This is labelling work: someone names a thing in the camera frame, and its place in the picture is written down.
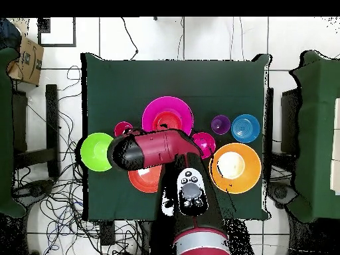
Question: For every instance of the dark green tablecloth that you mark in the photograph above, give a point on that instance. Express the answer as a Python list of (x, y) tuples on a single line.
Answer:
[(119, 87)]

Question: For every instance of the crimson cup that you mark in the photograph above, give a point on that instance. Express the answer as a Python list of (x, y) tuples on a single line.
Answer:
[(120, 127)]

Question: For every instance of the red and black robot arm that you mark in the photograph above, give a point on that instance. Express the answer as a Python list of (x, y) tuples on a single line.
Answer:
[(164, 148)]

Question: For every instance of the large orange bowl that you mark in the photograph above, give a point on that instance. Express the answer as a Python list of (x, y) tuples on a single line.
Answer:
[(247, 180)]

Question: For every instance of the green covered side table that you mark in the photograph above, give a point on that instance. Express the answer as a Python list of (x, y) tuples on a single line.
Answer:
[(316, 119), (5, 132)]

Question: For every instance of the black wooden frame stand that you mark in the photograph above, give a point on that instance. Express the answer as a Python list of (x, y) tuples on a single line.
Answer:
[(51, 119)]

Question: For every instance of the dark blue bag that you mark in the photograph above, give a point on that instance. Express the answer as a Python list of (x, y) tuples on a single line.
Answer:
[(8, 34)]

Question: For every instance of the square black floor frame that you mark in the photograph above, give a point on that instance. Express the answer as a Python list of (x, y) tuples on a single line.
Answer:
[(75, 32)]

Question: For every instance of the blue bowl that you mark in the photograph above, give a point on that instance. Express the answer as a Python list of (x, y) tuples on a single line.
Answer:
[(245, 128)]

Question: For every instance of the large pink bowl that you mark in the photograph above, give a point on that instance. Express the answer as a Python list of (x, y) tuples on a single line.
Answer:
[(148, 117)]

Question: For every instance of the cardboard box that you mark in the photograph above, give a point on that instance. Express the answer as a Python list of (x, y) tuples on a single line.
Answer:
[(25, 62)]

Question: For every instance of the wide red-orange bowl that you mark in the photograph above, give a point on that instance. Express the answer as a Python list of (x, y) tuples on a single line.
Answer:
[(144, 183)]

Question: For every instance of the small crimson bowl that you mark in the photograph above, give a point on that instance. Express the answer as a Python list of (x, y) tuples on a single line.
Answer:
[(205, 140)]

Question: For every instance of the black power strip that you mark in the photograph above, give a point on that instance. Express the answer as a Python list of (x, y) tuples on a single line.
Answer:
[(107, 233)]

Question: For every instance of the black pedestal leg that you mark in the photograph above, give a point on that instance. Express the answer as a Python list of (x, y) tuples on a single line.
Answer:
[(34, 190), (281, 192)]

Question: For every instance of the green bowl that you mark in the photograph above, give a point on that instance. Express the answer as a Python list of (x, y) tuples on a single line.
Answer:
[(93, 151)]

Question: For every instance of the purple cup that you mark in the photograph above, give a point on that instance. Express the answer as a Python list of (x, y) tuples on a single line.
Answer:
[(220, 126)]

